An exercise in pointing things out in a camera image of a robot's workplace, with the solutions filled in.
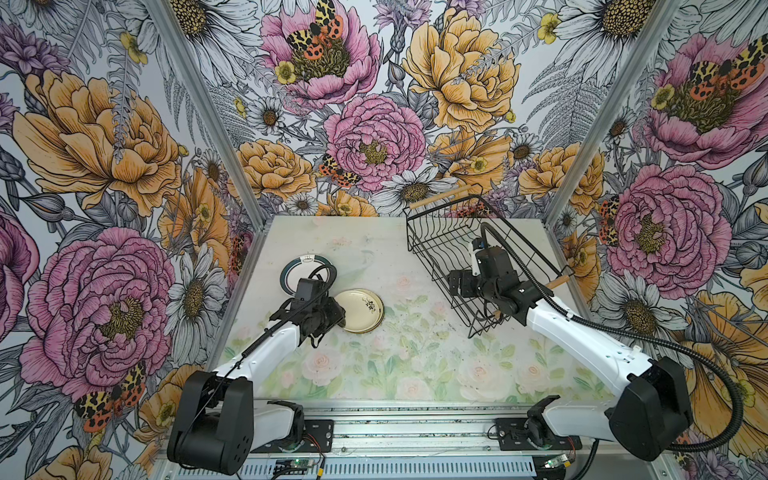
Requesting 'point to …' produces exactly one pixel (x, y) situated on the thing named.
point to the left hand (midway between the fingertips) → (341, 321)
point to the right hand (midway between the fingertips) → (464, 285)
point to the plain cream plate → (364, 310)
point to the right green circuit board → (556, 461)
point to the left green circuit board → (294, 463)
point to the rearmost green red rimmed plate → (300, 267)
